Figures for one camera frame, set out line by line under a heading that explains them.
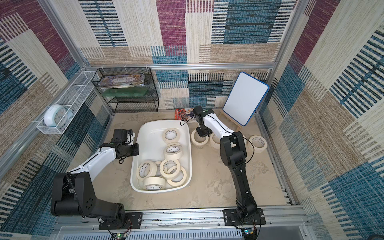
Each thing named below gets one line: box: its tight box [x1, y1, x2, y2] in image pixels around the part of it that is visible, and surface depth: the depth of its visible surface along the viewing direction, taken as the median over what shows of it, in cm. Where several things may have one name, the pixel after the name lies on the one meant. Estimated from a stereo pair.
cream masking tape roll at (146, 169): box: [136, 160, 158, 181], surface depth 86 cm
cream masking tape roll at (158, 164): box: [154, 160, 163, 177], surface depth 85 cm
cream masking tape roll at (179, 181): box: [166, 166, 187, 188], surface depth 85 cm
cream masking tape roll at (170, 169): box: [159, 159, 181, 180], surface depth 87 cm
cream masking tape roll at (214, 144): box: [209, 133, 221, 149], surface depth 101 cm
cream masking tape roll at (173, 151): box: [163, 142, 184, 160], surface depth 89 cm
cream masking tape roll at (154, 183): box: [143, 176, 166, 191], surface depth 80 cm
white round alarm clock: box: [43, 104, 73, 128], surface depth 65 cm
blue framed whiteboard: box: [223, 71, 270, 127], surface depth 95 cm
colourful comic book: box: [175, 108, 195, 121], surface depth 118 cm
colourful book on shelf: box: [97, 73, 145, 88], surface depth 83 cm
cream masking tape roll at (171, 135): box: [162, 127, 181, 144], surface depth 106 cm
